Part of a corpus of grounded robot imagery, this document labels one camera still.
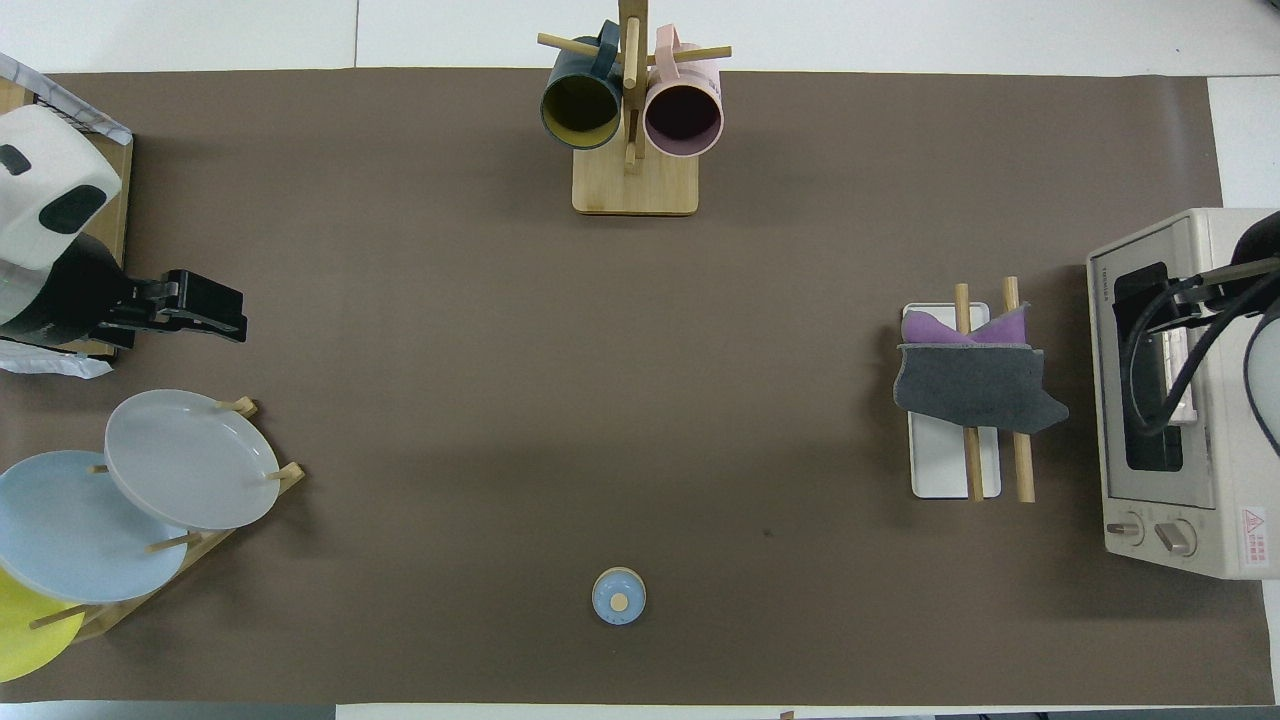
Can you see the pink mug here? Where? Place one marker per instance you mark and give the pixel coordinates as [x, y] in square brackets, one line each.
[684, 110]

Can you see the wooden mug tree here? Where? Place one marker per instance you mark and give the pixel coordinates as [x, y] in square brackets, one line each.
[635, 185]

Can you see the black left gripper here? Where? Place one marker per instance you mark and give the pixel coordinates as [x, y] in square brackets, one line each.
[80, 295]

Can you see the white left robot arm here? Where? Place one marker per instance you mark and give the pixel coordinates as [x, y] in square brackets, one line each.
[40, 160]

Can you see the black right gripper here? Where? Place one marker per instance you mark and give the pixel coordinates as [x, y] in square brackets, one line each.
[1262, 255]

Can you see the white towel rack wooden bars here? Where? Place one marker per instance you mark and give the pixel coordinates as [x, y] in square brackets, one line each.
[945, 465]

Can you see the light blue plate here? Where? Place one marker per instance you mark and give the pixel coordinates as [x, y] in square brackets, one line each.
[70, 530]

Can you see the yellow plate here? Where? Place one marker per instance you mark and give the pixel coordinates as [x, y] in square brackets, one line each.
[25, 640]

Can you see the purple and grey towel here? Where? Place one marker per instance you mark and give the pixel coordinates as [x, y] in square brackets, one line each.
[975, 385]

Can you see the blue round bell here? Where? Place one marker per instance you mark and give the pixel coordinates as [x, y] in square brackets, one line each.
[619, 597]

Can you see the white patterned liner cloth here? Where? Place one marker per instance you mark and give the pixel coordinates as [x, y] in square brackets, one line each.
[60, 92]

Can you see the white crumpled cloth piece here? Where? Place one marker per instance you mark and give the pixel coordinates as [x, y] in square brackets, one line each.
[45, 362]

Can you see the wooden plate rack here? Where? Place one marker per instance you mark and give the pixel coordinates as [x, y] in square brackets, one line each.
[190, 545]

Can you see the dark teal mug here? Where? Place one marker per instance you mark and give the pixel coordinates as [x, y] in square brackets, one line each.
[580, 105]

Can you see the cream toaster oven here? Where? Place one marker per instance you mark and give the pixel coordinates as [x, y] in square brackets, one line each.
[1230, 500]

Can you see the brown table mat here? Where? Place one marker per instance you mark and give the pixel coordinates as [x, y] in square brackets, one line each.
[500, 400]

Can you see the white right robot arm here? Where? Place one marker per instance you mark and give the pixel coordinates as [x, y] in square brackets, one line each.
[1268, 370]

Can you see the grey plate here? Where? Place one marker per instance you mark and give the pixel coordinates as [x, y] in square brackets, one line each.
[190, 460]

